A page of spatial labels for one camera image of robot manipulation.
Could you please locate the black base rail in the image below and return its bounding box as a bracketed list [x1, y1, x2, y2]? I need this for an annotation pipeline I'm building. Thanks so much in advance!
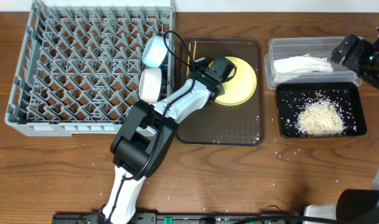
[51, 205, 333, 224]

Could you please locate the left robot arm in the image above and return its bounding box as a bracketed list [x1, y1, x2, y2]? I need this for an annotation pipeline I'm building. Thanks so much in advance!
[97, 56, 236, 223]

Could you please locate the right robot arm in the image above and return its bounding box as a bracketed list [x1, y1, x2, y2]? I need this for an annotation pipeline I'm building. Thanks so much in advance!
[295, 22, 379, 223]

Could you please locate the light blue bowl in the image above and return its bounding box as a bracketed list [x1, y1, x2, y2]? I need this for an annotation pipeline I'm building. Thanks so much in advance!
[142, 35, 169, 68]

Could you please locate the black rectangular tray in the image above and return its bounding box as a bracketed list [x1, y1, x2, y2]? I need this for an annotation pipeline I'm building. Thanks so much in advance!
[276, 82, 367, 138]

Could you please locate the grey dishwasher rack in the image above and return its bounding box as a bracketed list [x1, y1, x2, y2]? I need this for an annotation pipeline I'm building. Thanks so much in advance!
[5, 1, 175, 136]

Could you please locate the white paper napkin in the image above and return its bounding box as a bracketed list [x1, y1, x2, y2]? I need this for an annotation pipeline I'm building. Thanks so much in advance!
[273, 55, 334, 73]

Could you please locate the pile of rice waste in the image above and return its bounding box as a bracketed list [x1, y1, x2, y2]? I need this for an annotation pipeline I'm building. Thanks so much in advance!
[296, 100, 345, 136]

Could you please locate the clear plastic bin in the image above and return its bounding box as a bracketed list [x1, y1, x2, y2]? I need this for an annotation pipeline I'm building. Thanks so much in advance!
[264, 37, 362, 90]

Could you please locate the dark brown serving tray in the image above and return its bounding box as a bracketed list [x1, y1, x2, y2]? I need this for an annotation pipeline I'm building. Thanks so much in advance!
[177, 37, 266, 146]

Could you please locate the yellow round plate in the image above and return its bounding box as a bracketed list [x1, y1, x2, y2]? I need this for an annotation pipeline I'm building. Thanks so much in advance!
[215, 57, 257, 106]

